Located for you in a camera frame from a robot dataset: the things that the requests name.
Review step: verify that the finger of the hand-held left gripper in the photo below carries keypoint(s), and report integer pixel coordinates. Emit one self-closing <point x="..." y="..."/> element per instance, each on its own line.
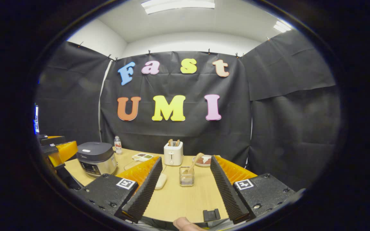
<point x="53" y="140"/>
<point x="64" y="152"/>

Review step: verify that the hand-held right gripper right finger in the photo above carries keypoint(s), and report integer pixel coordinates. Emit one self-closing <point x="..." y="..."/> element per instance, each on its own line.
<point x="226" y="191"/>

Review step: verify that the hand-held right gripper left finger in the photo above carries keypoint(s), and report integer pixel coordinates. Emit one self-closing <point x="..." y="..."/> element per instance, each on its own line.
<point x="145" y="191"/>

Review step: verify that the dark lidded silver rice cooker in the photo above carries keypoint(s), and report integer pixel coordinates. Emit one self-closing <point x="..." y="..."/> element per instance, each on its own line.
<point x="96" y="158"/>

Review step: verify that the clear chopstick holder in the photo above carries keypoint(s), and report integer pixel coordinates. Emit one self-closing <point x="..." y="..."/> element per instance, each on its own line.
<point x="186" y="179"/>

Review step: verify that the wooden spoon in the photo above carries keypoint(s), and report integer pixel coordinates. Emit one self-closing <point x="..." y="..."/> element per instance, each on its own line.
<point x="194" y="162"/>

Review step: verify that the clear plastic food container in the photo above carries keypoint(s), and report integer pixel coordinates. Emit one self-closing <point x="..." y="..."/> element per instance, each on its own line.
<point x="161" y="170"/>

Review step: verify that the computer monitor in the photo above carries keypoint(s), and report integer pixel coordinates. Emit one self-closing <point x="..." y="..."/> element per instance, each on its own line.
<point x="36" y="120"/>

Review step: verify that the small black plastic block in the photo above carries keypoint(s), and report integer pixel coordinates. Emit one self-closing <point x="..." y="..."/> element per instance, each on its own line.
<point x="211" y="215"/>

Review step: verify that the white divided sauce dish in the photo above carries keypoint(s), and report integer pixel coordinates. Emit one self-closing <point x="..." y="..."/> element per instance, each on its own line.
<point x="142" y="157"/>

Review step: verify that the brown meat piece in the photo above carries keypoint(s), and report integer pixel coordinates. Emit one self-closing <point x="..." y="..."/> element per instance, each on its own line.
<point x="207" y="161"/>

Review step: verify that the white round plate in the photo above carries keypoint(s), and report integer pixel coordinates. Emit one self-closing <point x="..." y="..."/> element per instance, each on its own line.
<point x="201" y="164"/>

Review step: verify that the white toaster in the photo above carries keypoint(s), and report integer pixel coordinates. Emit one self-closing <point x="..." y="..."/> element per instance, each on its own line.
<point x="173" y="155"/>

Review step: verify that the small red label bottle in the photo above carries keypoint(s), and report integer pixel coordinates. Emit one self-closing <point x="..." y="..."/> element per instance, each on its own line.
<point x="118" y="146"/>

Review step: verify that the black backdrop cloth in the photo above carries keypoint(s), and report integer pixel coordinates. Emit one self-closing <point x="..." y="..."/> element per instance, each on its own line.
<point x="188" y="134"/>

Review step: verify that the small ceiling light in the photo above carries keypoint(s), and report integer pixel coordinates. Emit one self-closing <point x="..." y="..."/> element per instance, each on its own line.
<point x="283" y="26"/>

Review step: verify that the long ceiling light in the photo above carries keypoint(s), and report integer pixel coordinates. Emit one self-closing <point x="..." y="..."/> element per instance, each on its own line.
<point x="178" y="5"/>

